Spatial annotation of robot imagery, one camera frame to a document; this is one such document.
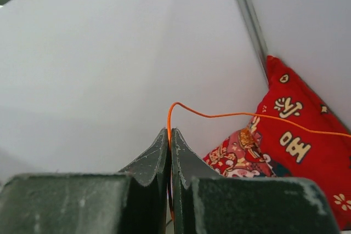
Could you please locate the grey corner post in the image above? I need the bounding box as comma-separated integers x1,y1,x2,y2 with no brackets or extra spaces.
236,0,268,83

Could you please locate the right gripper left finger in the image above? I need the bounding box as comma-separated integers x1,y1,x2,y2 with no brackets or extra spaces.
1,129,169,233

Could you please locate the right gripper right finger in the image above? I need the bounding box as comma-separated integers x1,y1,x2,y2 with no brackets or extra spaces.
171,128,339,233

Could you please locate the red printed pillow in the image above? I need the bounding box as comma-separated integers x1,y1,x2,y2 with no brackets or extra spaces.
204,56,350,229

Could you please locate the orange cable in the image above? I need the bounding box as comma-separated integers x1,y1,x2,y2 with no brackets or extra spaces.
164,101,351,229

